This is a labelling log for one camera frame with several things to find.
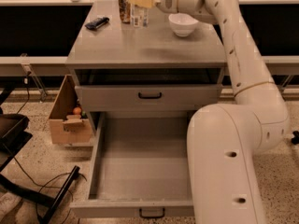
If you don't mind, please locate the clear plastic water bottle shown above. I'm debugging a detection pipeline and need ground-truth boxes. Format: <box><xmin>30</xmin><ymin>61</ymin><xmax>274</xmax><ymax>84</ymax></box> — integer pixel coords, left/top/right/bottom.
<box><xmin>131</xmin><ymin>5</ymin><xmax>149</xmax><ymax>28</ymax></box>

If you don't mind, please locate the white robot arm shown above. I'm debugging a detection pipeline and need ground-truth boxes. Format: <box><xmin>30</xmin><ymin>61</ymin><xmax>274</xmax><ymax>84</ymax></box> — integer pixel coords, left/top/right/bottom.
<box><xmin>129</xmin><ymin>0</ymin><xmax>290</xmax><ymax>224</ymax></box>

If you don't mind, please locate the grey drawer cabinet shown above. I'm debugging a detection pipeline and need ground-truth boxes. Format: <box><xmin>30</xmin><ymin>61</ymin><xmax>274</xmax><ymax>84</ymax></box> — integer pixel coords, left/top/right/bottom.
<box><xmin>66</xmin><ymin>0</ymin><xmax>225</xmax><ymax>129</ymax></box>

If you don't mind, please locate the closed grey middle drawer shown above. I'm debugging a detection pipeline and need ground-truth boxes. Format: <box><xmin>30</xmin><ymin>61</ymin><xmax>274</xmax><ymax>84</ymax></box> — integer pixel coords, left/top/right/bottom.
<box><xmin>75</xmin><ymin>85</ymin><xmax>221</xmax><ymax>112</ymax></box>

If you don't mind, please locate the open grey bottom drawer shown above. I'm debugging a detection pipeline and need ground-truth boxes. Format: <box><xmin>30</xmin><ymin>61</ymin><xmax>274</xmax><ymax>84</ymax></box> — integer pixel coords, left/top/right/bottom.
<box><xmin>71</xmin><ymin>112</ymin><xmax>193</xmax><ymax>218</ymax></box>

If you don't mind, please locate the crumpled brown drink can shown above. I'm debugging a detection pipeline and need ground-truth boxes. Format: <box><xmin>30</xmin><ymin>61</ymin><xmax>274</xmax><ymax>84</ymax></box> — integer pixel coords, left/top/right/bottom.
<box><xmin>118</xmin><ymin>0</ymin><xmax>131</xmax><ymax>23</ymax></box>

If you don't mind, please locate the white ceramic bowl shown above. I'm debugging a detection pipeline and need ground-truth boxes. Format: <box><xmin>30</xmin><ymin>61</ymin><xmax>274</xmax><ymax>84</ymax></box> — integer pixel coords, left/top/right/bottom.
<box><xmin>168</xmin><ymin>13</ymin><xmax>199</xmax><ymax>37</ymax></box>

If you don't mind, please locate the dark blue snack packet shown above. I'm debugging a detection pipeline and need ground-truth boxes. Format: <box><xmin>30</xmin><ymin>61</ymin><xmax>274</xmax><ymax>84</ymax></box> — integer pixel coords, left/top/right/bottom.
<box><xmin>85</xmin><ymin>17</ymin><xmax>109</xmax><ymax>30</ymax></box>

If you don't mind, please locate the orange fruit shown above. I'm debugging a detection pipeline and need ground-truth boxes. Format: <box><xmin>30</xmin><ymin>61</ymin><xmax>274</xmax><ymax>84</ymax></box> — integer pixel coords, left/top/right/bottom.
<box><xmin>73</xmin><ymin>107</ymin><xmax>82</xmax><ymax>115</ymax></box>

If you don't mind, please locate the brown cardboard box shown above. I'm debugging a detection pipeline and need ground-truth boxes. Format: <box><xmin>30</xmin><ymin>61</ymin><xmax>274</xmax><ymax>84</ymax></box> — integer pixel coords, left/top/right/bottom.
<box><xmin>49</xmin><ymin>75</ymin><xmax>93</xmax><ymax>146</ymax></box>

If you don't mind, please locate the black drawer handle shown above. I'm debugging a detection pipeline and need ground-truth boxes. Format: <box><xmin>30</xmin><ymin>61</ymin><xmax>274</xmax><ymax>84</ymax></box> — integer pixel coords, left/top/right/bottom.
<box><xmin>138</xmin><ymin>92</ymin><xmax>163</xmax><ymax>100</ymax></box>
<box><xmin>139</xmin><ymin>208</ymin><xmax>165</xmax><ymax>219</ymax></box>

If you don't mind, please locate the black chair frame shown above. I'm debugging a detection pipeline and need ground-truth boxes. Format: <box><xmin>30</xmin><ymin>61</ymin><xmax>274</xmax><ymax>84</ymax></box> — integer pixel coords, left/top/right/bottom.
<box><xmin>1</xmin><ymin>91</ymin><xmax>81</xmax><ymax>224</ymax></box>

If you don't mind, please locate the black lower drawer handle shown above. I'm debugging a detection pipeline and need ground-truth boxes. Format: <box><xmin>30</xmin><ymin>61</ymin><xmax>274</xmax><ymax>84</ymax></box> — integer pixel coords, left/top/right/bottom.
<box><xmin>139</xmin><ymin>208</ymin><xmax>165</xmax><ymax>219</ymax></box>

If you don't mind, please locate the black floor cable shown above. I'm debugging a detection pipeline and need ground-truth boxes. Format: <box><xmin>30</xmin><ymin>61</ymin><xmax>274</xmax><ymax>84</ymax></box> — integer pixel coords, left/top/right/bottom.
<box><xmin>12</xmin><ymin>156</ymin><xmax>88</xmax><ymax>224</ymax></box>

